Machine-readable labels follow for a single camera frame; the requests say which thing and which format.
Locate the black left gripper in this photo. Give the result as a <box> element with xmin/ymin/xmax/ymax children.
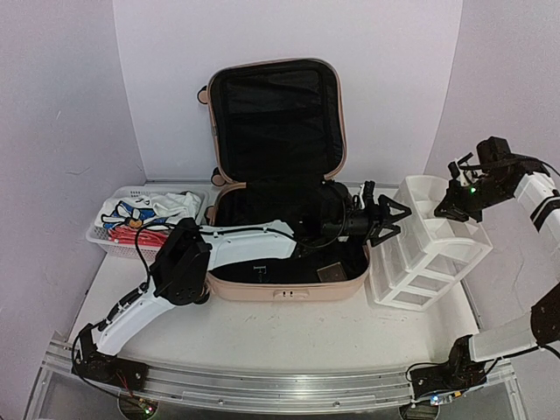
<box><xmin>325</xmin><ymin>196</ymin><xmax>413</xmax><ymax>249</ymax></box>

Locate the white desktop drawer organizer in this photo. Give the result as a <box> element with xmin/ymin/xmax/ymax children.
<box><xmin>368</xmin><ymin>175</ymin><xmax>493</xmax><ymax>312</ymax></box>

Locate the dark brown pouch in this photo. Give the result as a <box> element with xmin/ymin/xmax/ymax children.
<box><xmin>317</xmin><ymin>262</ymin><xmax>347</xmax><ymax>284</ymax></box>

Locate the black round jar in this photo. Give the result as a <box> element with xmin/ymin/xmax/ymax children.
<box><xmin>253</xmin><ymin>263</ymin><xmax>274</xmax><ymax>284</ymax></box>

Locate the pink hard-shell suitcase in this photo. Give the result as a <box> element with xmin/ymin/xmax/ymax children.
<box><xmin>195</xmin><ymin>57</ymin><xmax>373</xmax><ymax>303</ymax></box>

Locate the white t-shirt blue flower print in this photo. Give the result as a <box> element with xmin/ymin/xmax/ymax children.
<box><xmin>94</xmin><ymin>192</ymin><xmax>202</xmax><ymax>229</ymax></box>

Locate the white perforated plastic basket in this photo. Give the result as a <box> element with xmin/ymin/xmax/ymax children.
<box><xmin>86</xmin><ymin>185</ymin><xmax>209</xmax><ymax>261</ymax></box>

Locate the red patterned cloth item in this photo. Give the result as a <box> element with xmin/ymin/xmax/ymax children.
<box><xmin>108</xmin><ymin>226</ymin><xmax>172</xmax><ymax>248</ymax></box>

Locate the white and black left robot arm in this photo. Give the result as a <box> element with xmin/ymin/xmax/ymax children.
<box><xmin>72</xmin><ymin>179</ymin><xmax>411</xmax><ymax>390</ymax></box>

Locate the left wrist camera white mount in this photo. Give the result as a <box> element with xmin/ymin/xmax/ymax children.
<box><xmin>353</xmin><ymin>180</ymin><xmax>375</xmax><ymax>210</ymax></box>

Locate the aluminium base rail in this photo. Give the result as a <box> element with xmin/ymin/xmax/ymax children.
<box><xmin>43</xmin><ymin>349</ymin><xmax>513</xmax><ymax>420</ymax></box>

